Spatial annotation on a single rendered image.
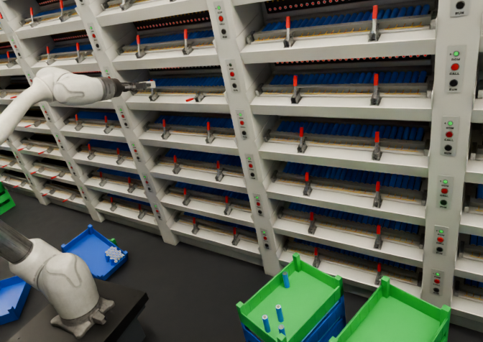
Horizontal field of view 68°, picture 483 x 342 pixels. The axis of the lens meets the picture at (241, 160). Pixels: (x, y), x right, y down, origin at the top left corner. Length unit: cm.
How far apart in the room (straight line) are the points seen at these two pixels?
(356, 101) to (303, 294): 67
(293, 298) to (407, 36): 89
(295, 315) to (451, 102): 79
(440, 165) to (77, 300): 132
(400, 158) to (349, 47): 39
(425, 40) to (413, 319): 81
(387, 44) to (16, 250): 145
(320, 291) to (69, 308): 91
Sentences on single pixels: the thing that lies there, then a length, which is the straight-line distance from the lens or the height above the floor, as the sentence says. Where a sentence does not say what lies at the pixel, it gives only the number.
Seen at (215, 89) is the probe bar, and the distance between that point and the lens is 150.
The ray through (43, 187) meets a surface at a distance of 325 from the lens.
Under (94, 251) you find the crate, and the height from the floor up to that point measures 8.
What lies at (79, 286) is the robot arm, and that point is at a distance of 153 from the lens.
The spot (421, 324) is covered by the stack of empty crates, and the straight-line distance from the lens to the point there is 129.
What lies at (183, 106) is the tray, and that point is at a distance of 157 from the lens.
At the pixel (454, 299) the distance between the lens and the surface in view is 162.
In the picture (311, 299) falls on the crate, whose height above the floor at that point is 32.
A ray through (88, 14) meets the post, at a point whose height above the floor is 130.
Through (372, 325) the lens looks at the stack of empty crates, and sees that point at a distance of 127.
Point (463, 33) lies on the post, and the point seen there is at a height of 110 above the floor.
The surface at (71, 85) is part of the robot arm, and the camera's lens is 142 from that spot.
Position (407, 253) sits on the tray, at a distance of 148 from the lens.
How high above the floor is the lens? 133
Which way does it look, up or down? 27 degrees down
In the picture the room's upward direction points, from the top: 12 degrees counter-clockwise
